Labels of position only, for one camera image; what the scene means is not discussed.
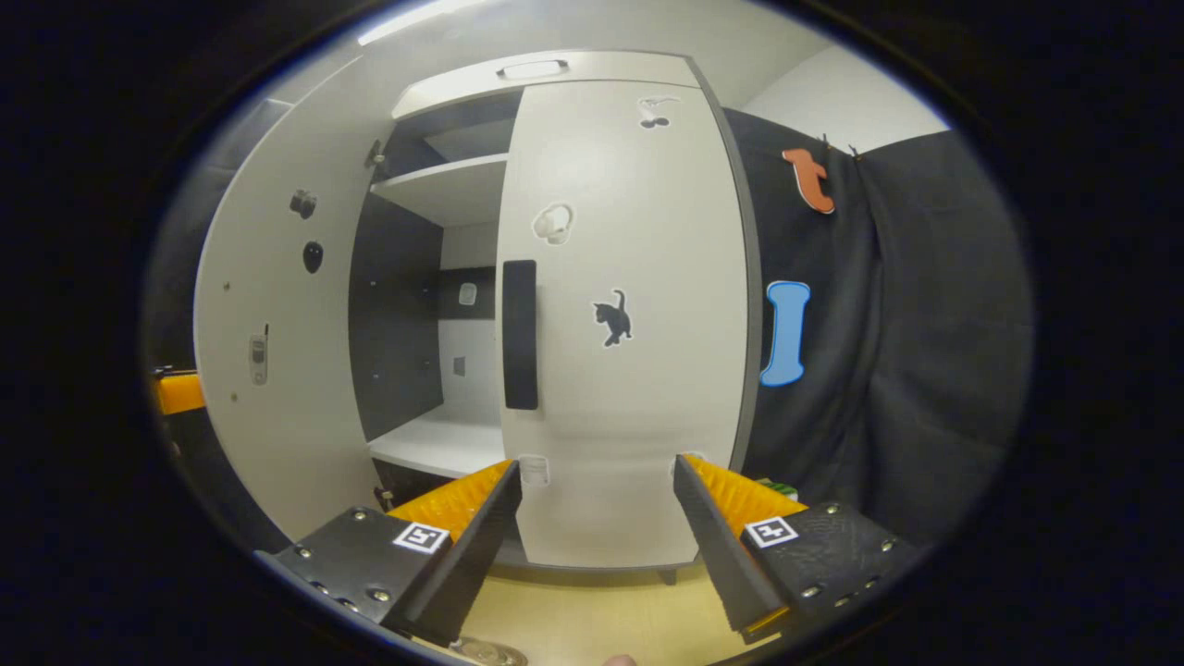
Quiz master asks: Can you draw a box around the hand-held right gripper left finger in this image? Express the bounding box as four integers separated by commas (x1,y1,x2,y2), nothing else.
275,458,524,648

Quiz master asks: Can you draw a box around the white cabinet drawer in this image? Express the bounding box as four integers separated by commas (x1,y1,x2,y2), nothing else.
391,51,701,121

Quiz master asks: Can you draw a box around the white cabinet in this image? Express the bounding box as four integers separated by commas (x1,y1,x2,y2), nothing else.
347,49,765,586

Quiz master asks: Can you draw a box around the round brown coaster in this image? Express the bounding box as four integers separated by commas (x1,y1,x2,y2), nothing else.
458,636,530,666

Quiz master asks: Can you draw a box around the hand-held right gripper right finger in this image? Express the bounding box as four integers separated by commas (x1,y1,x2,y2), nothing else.
672,453,921,646

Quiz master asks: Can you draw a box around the white cabinet door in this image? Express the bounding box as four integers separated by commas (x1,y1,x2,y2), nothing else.
192,88,394,544
497,79,750,570

